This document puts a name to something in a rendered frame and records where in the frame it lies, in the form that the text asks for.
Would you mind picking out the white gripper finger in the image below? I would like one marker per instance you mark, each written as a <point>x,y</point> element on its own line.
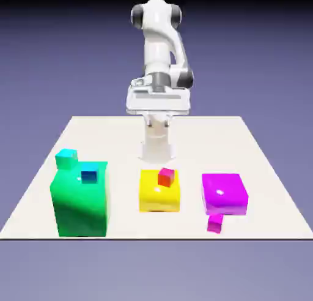
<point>167,121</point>
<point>149,121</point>

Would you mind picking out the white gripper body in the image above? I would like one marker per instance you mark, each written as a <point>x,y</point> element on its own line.
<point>159,104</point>

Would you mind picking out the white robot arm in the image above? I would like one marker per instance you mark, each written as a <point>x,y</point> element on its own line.
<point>156,36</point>

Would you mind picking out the small red cube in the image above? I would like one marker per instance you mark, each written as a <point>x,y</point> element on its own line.
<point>166,178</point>

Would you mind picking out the small blue cube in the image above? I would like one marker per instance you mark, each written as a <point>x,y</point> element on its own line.
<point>89,176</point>

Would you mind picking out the small cyan cube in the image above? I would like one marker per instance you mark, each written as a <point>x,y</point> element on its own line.
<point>65,159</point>

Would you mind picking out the small magenta cube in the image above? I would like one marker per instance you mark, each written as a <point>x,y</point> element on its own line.
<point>214,224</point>

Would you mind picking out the large yellow box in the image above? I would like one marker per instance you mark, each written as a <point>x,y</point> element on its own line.
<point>156,198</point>

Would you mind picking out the large magenta box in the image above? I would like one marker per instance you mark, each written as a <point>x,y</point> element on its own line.
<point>223,193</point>

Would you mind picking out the large green box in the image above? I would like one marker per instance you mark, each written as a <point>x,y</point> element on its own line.
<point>80,208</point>

